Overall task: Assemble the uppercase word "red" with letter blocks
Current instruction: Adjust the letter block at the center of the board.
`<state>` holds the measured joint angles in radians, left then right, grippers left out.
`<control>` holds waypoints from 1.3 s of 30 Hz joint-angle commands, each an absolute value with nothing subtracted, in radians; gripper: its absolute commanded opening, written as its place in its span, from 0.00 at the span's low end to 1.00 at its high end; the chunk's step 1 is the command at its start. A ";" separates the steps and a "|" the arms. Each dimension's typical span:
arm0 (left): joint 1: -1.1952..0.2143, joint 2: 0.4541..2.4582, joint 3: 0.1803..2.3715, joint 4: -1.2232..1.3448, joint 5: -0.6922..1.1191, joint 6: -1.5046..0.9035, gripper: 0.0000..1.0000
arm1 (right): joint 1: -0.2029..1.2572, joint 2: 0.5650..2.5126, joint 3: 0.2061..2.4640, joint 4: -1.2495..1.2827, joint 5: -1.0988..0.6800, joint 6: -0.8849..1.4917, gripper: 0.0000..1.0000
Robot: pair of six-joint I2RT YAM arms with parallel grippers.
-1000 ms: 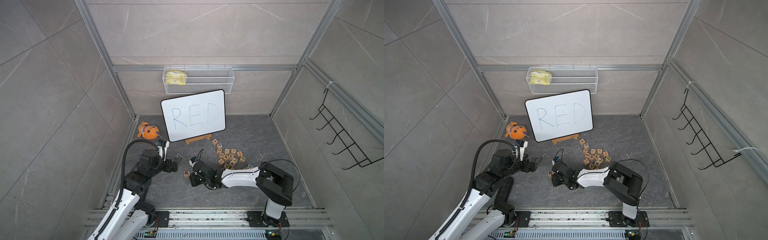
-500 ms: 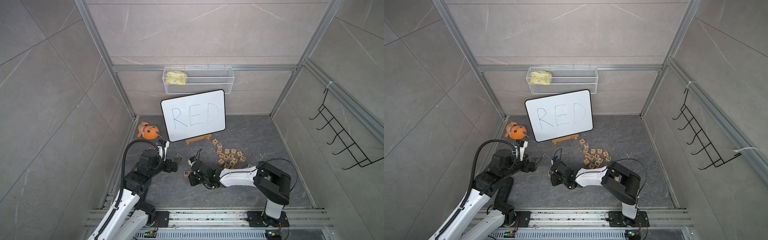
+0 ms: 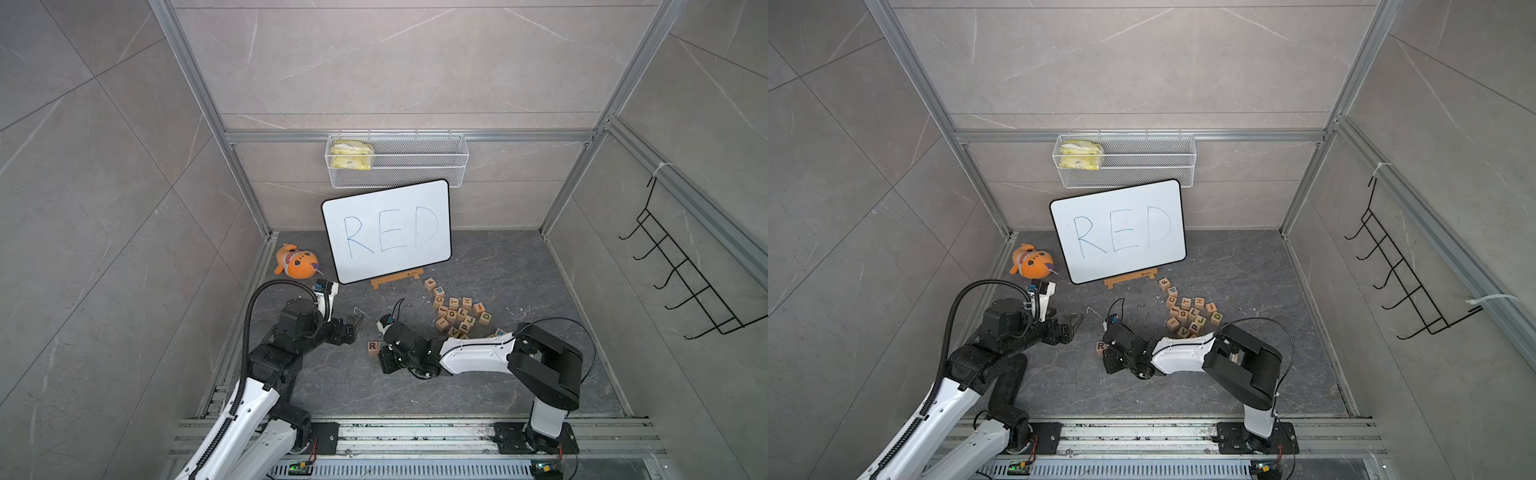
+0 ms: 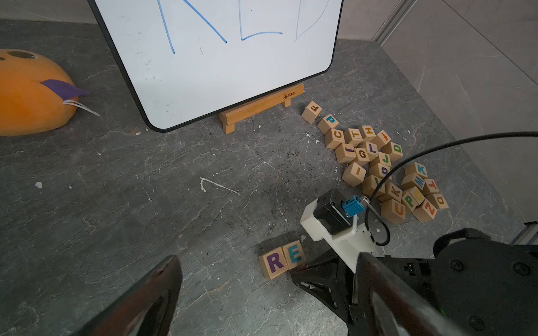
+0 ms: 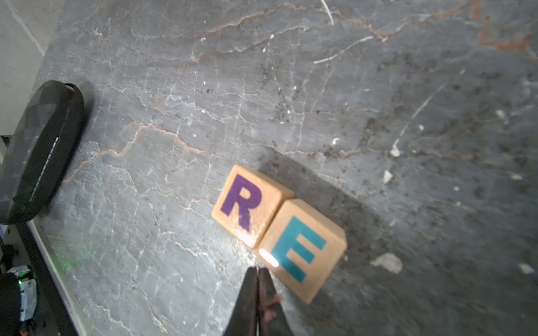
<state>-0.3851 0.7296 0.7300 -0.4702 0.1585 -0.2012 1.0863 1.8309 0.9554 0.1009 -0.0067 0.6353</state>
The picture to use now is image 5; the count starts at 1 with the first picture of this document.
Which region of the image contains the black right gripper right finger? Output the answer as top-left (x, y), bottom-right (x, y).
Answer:
top-left (258, 267), bottom-right (294, 336)

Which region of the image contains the wooden block teal E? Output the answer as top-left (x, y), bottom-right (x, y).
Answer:
top-left (256, 199), bottom-right (347, 305)

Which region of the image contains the wooden block purple R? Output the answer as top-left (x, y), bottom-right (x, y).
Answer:
top-left (212, 165), bottom-right (295, 249)

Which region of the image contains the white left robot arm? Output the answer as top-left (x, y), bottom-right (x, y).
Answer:
top-left (1, 81), bottom-right (85, 225)

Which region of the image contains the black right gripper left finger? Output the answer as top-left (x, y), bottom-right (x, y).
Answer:
top-left (223, 267), bottom-right (259, 336)

